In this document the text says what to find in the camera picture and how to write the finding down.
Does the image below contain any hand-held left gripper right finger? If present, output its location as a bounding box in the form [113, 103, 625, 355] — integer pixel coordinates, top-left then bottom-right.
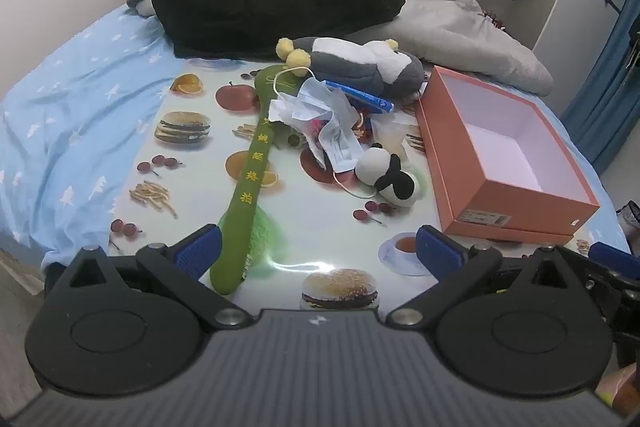
[385, 224, 603, 329]

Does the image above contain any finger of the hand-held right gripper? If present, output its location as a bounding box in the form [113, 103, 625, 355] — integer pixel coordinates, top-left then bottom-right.
[589, 242, 634, 279]

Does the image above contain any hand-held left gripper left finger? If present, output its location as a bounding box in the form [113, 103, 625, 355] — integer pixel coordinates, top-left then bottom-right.
[46, 224, 256, 332]

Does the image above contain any orange cardboard box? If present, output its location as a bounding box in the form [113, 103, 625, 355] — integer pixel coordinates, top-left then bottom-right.
[416, 65, 601, 246]

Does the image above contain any blue face mask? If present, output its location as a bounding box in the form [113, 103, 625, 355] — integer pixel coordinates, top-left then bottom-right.
[269, 74, 351, 128]
[300, 107, 373, 200]

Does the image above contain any pink feather toy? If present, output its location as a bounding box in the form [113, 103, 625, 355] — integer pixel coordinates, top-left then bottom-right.
[302, 119, 331, 148]

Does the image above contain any long green plush massage stick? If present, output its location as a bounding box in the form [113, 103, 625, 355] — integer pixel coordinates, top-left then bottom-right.
[209, 65, 307, 296]

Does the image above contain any small panda plush toy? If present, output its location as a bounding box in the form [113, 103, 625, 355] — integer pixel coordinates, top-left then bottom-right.
[354, 143, 422, 208]

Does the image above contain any food print plastic mat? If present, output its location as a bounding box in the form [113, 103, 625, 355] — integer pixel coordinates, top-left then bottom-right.
[102, 54, 593, 315]

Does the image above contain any clear plastic bag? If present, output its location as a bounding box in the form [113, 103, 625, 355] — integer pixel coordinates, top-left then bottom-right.
[370, 117, 426, 172]

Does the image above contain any blue curtain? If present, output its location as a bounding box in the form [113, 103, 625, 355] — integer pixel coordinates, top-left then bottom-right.
[560, 0, 640, 175]

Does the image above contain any blue star bedsheet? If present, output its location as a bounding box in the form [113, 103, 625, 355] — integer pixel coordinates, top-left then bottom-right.
[0, 2, 632, 270]

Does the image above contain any grey white plush penguin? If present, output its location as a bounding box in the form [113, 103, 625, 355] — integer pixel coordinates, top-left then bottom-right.
[276, 37, 428, 100]

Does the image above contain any grey pillow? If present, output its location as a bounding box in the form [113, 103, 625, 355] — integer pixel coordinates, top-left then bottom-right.
[395, 0, 555, 96]

